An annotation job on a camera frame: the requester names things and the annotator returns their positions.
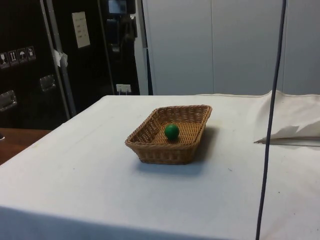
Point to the green ball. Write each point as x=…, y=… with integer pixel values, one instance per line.
x=172, y=132

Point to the wicker basket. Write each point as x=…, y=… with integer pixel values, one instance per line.
x=162, y=155

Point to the pale grey locker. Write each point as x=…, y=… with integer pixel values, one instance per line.
x=180, y=50
x=302, y=45
x=247, y=50

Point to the black cabinet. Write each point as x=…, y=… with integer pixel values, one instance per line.
x=95, y=75

